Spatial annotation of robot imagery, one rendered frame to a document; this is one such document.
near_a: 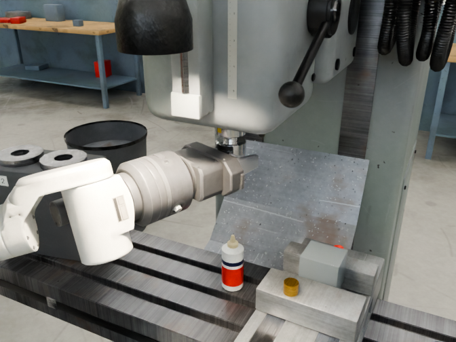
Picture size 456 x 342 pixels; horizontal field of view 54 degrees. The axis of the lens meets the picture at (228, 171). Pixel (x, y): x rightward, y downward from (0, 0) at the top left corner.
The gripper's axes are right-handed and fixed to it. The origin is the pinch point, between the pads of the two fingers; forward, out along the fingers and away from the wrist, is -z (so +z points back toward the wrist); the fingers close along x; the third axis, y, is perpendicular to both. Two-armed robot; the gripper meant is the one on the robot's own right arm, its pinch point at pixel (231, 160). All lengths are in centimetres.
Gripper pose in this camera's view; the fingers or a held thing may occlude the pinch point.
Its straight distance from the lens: 70.2
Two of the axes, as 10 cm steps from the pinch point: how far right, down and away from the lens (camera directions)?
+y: -0.1, 9.1, 4.0
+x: -6.8, -3.0, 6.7
